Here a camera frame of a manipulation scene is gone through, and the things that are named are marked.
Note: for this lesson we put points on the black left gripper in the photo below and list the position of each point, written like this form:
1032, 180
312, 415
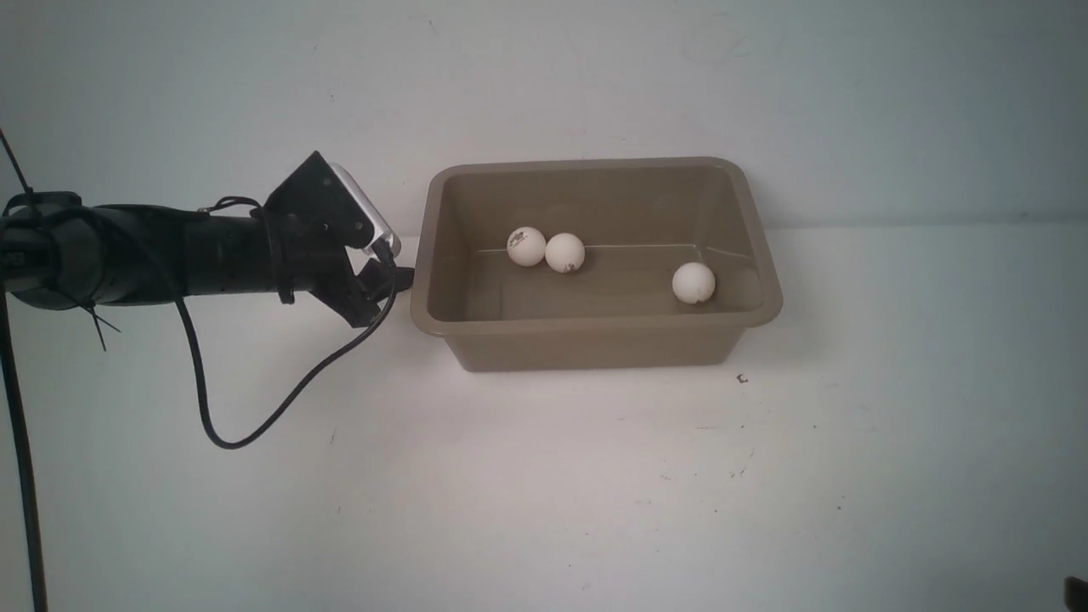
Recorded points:
311, 225

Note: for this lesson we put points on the white ping-pong ball with mark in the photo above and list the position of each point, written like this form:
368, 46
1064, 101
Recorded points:
565, 253

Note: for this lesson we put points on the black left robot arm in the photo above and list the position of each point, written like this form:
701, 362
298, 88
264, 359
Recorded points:
59, 254

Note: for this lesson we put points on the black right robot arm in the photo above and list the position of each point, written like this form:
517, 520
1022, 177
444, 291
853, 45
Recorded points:
1075, 594

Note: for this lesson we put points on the tan plastic bin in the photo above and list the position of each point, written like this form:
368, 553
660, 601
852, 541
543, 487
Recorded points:
639, 219

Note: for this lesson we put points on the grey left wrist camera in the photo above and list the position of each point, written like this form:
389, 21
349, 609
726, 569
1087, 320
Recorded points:
379, 230

